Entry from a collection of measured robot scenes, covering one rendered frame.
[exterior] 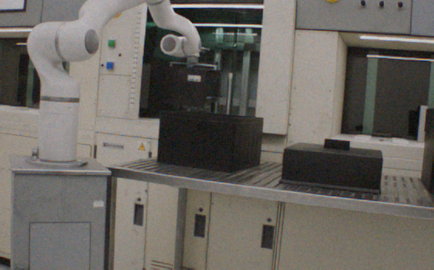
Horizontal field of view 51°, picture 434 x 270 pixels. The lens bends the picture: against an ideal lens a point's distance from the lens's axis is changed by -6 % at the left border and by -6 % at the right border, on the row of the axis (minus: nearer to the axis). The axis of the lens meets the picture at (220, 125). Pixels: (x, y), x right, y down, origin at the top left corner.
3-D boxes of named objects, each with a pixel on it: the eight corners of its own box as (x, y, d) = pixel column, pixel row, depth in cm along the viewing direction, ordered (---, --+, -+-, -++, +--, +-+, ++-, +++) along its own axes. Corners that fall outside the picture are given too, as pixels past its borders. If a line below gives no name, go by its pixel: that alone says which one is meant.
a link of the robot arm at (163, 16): (185, -13, 187) (204, 43, 210) (149, -9, 192) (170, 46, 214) (180, 0, 182) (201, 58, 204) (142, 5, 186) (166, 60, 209)
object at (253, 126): (193, 156, 187) (196, 111, 186) (261, 164, 175) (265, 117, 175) (154, 162, 162) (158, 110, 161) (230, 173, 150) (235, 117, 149)
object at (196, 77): (157, 112, 228) (163, 44, 225) (173, 109, 248) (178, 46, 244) (207, 117, 222) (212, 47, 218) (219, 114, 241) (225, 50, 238)
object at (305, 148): (278, 182, 139) (282, 137, 138) (294, 170, 167) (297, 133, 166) (381, 194, 130) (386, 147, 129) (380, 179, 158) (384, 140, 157)
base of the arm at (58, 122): (27, 166, 129) (30, 100, 128) (23, 157, 146) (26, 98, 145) (93, 168, 138) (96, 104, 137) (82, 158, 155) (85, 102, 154)
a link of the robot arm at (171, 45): (191, 37, 212) (171, 39, 214) (180, 33, 199) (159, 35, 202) (191, 57, 212) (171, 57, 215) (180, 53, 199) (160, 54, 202)
